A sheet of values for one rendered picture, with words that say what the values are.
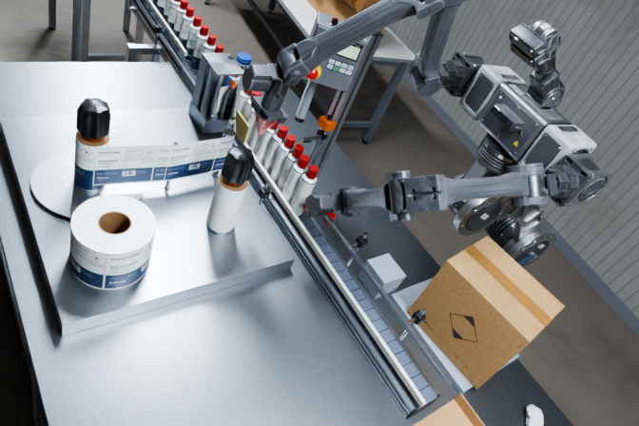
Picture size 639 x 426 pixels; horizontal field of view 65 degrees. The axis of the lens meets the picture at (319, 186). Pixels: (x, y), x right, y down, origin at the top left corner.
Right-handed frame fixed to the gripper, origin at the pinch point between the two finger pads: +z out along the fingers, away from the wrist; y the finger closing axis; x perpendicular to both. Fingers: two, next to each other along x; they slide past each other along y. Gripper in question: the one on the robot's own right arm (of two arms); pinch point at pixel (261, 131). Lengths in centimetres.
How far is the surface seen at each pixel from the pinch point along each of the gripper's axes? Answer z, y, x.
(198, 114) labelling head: 26, -43, 5
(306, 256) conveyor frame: 33.2, 24.4, 15.7
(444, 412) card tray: 35, 84, 27
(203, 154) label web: 19.2, -13.5, -7.9
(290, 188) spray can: 22.8, 3.4, 17.8
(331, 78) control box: -13.6, -7.7, 25.9
